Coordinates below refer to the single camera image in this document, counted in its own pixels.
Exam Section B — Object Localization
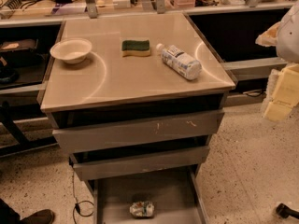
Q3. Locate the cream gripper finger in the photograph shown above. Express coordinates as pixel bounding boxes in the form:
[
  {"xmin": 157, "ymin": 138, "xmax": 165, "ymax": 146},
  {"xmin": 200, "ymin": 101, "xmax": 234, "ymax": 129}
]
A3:
[
  {"xmin": 255, "ymin": 22, "xmax": 280, "ymax": 47},
  {"xmin": 263, "ymin": 63, "xmax": 299, "ymax": 121}
]

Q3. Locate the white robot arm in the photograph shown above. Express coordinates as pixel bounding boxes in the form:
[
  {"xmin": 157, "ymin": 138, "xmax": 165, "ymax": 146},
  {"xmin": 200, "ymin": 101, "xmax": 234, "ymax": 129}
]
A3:
[{"xmin": 255, "ymin": 1, "xmax": 299, "ymax": 121}]

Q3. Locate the steel drawer cabinet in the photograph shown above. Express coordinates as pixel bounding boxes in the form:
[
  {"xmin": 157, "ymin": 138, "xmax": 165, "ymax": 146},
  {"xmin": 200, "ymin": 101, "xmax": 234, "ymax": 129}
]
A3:
[{"xmin": 41, "ymin": 13, "xmax": 235, "ymax": 215}]

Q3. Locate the bottom drawer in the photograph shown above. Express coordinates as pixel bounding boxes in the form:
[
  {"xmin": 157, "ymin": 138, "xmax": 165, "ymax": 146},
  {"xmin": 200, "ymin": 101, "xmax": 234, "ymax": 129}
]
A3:
[{"xmin": 93, "ymin": 167, "xmax": 208, "ymax": 224}]

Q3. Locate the drawer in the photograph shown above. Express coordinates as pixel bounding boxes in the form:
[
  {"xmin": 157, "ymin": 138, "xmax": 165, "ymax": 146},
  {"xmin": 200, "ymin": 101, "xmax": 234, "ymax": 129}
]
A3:
[
  {"xmin": 93, "ymin": 167, "xmax": 208, "ymax": 224},
  {"xmin": 53, "ymin": 109, "xmax": 224, "ymax": 153},
  {"xmin": 73, "ymin": 146, "xmax": 209, "ymax": 180}
]

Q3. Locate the middle drawer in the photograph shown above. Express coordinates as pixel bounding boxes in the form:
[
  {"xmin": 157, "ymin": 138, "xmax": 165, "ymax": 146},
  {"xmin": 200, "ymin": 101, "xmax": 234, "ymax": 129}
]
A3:
[{"xmin": 73, "ymin": 146, "xmax": 209, "ymax": 180}]

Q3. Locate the top drawer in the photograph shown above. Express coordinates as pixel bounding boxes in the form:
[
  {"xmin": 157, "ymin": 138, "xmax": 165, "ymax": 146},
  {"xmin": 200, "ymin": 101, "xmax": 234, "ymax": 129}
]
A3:
[{"xmin": 53, "ymin": 109, "xmax": 224, "ymax": 153}]

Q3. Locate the plastic water bottle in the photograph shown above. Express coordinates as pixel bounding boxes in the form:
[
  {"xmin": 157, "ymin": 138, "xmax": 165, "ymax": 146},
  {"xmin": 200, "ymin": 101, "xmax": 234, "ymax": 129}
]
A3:
[{"xmin": 156, "ymin": 43, "xmax": 202, "ymax": 80}]

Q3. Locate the black caster wheel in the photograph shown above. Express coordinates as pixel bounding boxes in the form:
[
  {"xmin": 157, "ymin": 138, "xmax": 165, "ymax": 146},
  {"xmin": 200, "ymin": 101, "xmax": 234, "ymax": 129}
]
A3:
[{"xmin": 276, "ymin": 203, "xmax": 299, "ymax": 219}]

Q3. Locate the green yellow sponge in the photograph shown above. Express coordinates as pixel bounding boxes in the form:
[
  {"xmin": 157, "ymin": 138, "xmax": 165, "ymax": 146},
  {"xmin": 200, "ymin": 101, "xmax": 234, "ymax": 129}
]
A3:
[{"xmin": 121, "ymin": 40, "xmax": 150, "ymax": 57}]

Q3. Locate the white bowl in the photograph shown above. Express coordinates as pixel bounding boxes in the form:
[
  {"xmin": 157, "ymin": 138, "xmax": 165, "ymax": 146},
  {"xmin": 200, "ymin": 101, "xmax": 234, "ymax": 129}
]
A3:
[{"xmin": 50, "ymin": 38, "xmax": 93, "ymax": 64}]

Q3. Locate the brown shoe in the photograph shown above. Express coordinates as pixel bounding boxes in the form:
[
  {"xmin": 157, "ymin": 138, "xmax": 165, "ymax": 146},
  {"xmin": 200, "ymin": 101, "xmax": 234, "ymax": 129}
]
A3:
[{"xmin": 19, "ymin": 209, "xmax": 54, "ymax": 224}]

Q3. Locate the black cable under shelf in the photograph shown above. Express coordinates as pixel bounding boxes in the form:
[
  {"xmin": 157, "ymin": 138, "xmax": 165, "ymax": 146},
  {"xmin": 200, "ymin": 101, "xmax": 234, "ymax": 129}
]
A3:
[{"xmin": 242, "ymin": 89, "xmax": 266, "ymax": 98}]

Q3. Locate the black floor cable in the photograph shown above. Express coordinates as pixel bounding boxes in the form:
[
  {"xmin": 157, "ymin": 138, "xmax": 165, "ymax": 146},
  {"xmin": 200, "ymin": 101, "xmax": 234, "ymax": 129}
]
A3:
[{"xmin": 71, "ymin": 168, "xmax": 95, "ymax": 224}]

